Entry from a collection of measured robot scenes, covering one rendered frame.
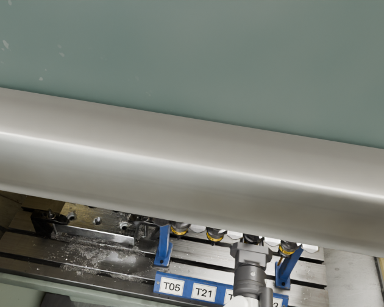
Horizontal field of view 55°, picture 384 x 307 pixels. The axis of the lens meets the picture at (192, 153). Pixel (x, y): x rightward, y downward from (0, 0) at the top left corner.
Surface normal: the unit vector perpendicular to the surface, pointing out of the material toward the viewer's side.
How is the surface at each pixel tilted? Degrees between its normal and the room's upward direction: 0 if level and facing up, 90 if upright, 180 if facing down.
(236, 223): 90
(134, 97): 90
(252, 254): 1
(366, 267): 24
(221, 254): 0
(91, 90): 90
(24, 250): 0
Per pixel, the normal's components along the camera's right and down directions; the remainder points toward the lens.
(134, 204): -0.15, 0.69
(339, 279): -0.33, -0.72
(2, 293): 0.08, -0.71
